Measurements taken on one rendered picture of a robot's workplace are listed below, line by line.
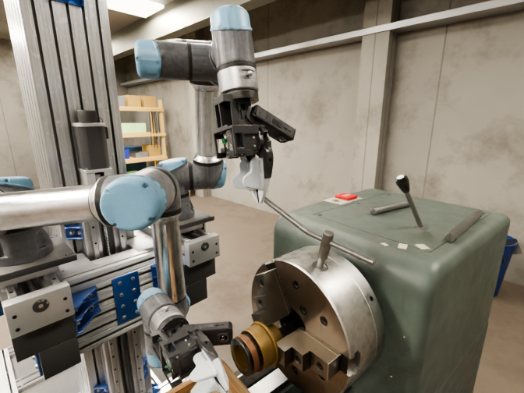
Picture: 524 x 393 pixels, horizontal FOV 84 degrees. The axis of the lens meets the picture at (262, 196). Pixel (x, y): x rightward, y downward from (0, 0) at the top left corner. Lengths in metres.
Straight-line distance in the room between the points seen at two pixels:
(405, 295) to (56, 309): 0.85
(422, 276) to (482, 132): 2.97
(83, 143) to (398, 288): 1.01
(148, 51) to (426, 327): 0.79
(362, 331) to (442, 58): 3.30
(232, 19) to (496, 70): 3.18
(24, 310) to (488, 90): 3.60
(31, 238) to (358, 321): 0.87
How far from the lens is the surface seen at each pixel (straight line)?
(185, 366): 0.68
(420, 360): 0.78
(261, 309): 0.69
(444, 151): 3.65
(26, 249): 1.03
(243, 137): 0.54
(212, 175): 1.15
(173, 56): 0.67
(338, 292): 0.63
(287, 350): 0.65
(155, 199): 0.65
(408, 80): 3.78
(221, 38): 0.60
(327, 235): 0.61
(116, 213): 0.67
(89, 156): 1.13
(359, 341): 0.66
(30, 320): 0.97
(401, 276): 0.70
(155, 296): 0.81
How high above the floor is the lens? 1.54
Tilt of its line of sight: 15 degrees down
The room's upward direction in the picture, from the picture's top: straight up
